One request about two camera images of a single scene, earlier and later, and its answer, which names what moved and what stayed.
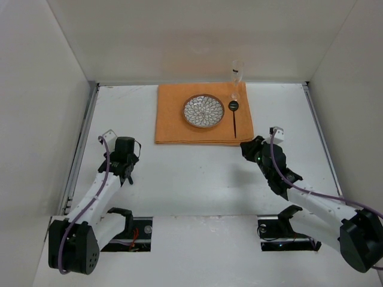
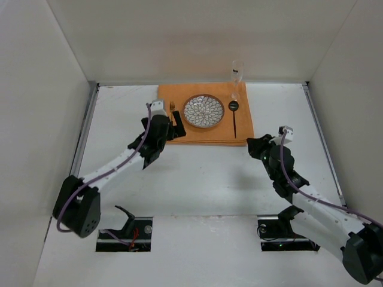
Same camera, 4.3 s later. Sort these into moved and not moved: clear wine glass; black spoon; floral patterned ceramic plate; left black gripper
Moved: left black gripper
Not moved: black spoon; clear wine glass; floral patterned ceramic plate
